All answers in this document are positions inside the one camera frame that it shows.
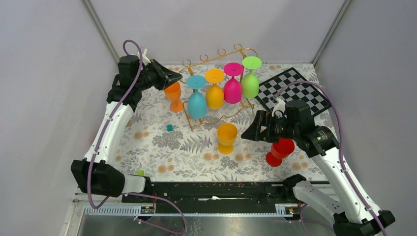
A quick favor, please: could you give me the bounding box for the yellow plastic wine glass front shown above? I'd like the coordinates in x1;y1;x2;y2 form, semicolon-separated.
217;123;238;155

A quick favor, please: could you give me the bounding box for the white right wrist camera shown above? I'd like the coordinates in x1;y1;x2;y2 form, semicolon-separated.
272;98;286;118

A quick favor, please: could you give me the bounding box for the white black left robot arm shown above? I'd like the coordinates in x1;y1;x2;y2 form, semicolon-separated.
71;55;182;202

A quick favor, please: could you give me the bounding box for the gold wire wine glass rack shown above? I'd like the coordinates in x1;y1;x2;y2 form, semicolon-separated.
179;43;259;131

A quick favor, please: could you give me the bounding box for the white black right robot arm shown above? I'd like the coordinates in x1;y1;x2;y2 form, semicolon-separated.
241;100;396;236

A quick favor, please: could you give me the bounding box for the small teal cube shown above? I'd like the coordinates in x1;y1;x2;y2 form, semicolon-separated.
167;124;174;132

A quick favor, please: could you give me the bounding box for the red plastic wine glass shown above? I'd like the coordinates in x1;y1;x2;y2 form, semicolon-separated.
266;138;295;167

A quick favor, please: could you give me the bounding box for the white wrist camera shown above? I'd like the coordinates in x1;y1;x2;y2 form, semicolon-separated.
141;47;150;65
272;98;286;118

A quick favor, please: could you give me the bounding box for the yellow plastic wine glass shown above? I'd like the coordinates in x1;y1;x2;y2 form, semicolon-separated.
217;123;238;155
205;68;225;110

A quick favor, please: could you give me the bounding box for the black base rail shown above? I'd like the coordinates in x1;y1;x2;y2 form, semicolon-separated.
121;182;299;214

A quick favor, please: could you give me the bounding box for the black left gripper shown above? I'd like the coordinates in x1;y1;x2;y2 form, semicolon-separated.
135;59;182;91

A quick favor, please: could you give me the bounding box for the green plastic wine glass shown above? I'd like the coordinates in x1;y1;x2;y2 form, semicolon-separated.
240;56;262;98

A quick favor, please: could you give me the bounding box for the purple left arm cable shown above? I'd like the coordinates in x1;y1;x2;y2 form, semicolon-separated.
86;39;189;235

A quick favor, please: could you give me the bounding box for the black white checkerboard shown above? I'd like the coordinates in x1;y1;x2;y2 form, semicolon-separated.
255;67;331;117

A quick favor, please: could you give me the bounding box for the magenta plastic wine glass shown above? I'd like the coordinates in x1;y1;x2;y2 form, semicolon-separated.
223;62;243;104

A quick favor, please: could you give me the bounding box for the floral patterned table mat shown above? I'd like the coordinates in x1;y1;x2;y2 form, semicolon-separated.
103;63;351;183

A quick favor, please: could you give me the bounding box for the blue plastic wine glass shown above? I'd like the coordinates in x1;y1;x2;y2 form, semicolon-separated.
186;75;207;118

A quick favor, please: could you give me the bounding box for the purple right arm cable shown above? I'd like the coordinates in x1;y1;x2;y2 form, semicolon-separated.
273;80;388;236

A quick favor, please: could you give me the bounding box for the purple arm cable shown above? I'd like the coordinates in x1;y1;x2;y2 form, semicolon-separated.
86;39;189;235
273;80;388;236

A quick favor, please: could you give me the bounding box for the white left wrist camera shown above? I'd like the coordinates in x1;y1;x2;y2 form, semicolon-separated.
141;47;150;65

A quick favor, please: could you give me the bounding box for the orange plastic wine glass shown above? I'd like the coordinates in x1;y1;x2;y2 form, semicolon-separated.
164;82;184;113

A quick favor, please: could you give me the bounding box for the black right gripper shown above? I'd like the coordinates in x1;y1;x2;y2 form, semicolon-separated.
240;109;299;144

